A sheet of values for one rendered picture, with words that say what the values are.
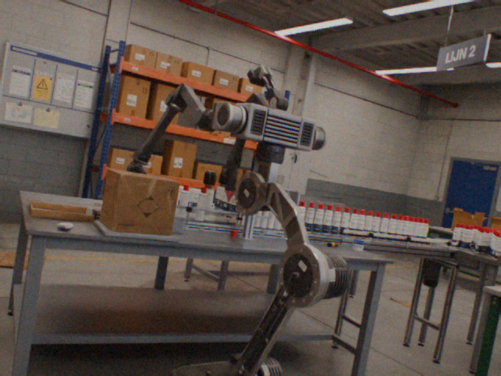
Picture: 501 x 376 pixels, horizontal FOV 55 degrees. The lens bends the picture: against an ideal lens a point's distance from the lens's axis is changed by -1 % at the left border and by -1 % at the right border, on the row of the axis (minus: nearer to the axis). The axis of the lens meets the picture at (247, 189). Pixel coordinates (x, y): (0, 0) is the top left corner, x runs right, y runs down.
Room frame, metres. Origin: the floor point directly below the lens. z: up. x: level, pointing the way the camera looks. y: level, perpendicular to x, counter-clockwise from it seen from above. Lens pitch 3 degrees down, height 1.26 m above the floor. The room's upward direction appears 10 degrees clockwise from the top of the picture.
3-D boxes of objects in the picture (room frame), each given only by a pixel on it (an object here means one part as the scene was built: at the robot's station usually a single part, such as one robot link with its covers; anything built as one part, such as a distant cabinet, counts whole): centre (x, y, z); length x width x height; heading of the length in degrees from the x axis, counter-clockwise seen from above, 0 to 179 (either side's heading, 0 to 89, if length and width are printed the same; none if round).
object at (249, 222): (2.86, -0.05, 1.16); 0.04 x 0.04 x 0.67; 27
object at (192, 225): (2.97, 0.06, 0.85); 1.65 x 0.11 x 0.05; 117
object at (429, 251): (3.61, -1.20, 0.47); 1.17 x 0.38 x 0.94; 117
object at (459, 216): (7.60, -3.52, 0.97); 0.47 x 0.41 x 0.37; 122
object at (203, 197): (2.87, 0.25, 0.98); 0.05 x 0.05 x 0.20
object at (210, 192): (3.18, 0.25, 1.03); 0.09 x 0.09 x 0.30
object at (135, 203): (2.39, 0.52, 0.99); 0.30 x 0.24 x 0.27; 121
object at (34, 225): (3.08, 0.26, 0.82); 2.10 x 1.31 x 0.02; 117
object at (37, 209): (2.51, 0.94, 0.85); 0.30 x 0.26 x 0.04; 117
